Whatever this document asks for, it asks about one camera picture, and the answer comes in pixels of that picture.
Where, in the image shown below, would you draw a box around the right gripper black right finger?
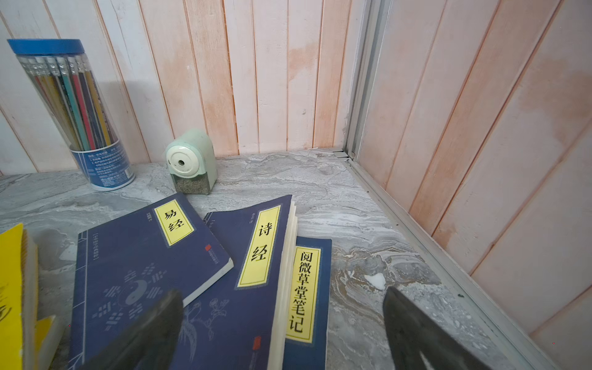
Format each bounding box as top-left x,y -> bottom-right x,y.
382,286 -> 489,369

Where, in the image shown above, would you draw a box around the navy book yellow label back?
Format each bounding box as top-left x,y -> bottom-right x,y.
68,193 -> 234,369

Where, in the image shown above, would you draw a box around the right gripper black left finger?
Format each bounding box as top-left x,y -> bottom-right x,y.
82,290 -> 183,369

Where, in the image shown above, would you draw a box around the navy book yellow label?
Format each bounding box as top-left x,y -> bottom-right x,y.
68,193 -> 234,369
171,195 -> 298,369
282,237 -> 332,369

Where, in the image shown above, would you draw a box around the navy book yellow label middle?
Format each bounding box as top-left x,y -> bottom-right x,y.
171,195 -> 298,369

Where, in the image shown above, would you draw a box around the navy book yellow label right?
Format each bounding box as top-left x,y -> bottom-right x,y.
282,237 -> 332,369

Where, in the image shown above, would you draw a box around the yellow cartoon book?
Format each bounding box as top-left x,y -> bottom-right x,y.
35,315 -> 64,370
1,224 -> 39,369

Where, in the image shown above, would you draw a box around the clear pencil tube blue lid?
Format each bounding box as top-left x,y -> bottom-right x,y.
8,39 -> 135,191

